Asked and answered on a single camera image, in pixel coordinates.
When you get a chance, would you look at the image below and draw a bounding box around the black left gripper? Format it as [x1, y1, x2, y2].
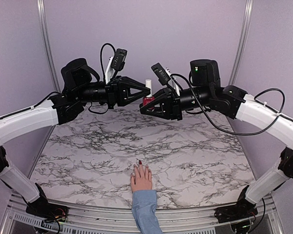
[75, 76, 151, 109]

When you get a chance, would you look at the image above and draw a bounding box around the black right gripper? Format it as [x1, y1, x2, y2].
[139, 85, 212, 121]

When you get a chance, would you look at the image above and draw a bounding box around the red nail polish bottle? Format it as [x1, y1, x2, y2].
[143, 96, 155, 106]

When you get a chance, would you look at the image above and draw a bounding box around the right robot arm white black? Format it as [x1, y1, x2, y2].
[140, 59, 293, 218]

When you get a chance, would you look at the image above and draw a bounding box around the blue shirt sleeve forearm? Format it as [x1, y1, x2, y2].
[131, 190, 163, 234]

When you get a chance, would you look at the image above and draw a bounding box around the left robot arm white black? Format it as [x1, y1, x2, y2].
[0, 56, 151, 217]

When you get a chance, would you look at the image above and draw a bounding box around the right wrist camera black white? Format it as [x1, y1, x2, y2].
[151, 63, 182, 96]

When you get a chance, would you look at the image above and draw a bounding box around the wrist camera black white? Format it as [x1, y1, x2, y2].
[105, 48, 127, 83]
[151, 63, 182, 96]

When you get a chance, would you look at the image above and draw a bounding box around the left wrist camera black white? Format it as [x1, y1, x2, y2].
[105, 48, 127, 83]

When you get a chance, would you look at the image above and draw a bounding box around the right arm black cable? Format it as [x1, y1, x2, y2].
[170, 73, 285, 136]

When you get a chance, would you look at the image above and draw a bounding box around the right aluminium corner post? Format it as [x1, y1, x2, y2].
[229, 0, 254, 85]

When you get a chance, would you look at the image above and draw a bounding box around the aluminium corner post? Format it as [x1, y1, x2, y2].
[37, 0, 61, 92]
[229, 0, 254, 85]

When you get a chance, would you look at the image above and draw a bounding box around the left aluminium corner post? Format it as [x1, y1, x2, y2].
[37, 0, 61, 92]

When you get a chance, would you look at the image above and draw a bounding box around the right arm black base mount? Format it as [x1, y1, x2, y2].
[214, 185, 258, 223]

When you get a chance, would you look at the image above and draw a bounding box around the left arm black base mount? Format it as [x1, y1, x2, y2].
[24, 183, 68, 222]

